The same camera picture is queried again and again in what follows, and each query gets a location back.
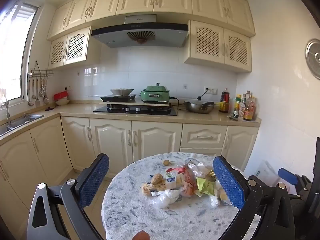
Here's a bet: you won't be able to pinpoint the white plastic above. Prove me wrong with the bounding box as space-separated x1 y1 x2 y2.
187 161 212 178

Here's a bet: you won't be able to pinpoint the cream cabinets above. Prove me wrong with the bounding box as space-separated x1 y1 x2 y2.
1 114 260 239
47 0 255 72

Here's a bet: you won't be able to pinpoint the black range hood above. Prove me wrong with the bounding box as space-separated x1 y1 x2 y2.
91 21 189 48

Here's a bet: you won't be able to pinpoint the white rice bag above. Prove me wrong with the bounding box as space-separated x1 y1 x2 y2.
254 160 279 186

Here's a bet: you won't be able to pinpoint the black gas stove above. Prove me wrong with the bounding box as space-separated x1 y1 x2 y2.
93 105 177 116

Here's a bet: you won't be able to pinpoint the orange snack wrapper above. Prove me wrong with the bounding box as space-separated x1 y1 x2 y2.
178 165 197 197

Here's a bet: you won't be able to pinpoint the hanging utensil rack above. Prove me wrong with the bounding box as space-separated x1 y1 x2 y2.
27 61 54 107

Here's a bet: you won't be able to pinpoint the dark soy sauce bottle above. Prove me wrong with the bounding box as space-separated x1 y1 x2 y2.
219 87 230 113

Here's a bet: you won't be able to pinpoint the upper cream cabinets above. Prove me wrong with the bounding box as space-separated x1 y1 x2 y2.
47 0 255 72

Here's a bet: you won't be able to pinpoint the green snack wrapper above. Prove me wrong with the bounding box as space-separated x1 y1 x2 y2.
195 177 216 197

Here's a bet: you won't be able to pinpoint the red and white bowl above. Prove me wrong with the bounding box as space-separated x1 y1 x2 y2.
54 90 69 106

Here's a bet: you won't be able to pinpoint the yellow cap oil bottle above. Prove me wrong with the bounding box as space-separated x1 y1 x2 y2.
233 94 242 118

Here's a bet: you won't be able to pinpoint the round table blue-white cloth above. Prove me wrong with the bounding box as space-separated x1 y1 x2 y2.
101 152 239 239

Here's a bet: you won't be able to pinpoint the green electric cooker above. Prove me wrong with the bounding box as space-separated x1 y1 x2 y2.
139 83 170 103

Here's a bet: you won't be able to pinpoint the steel kitchen sink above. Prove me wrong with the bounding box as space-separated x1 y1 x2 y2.
1 101 43 137

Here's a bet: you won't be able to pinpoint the lower cream cabinets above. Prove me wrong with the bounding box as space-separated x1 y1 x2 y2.
1 114 260 239

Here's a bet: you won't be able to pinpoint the person's left hand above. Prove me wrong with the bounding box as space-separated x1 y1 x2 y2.
132 230 150 240

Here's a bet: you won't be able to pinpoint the white milk carton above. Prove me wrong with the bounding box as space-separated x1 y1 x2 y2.
165 170 183 190

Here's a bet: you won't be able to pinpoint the clear plastic bag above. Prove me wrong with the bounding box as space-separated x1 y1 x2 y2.
152 189 181 209

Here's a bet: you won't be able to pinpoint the yellow snack wrapper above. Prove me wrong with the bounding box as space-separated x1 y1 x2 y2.
206 170 217 182

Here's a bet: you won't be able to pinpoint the steel wok with lid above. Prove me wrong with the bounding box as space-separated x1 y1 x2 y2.
184 96 215 114

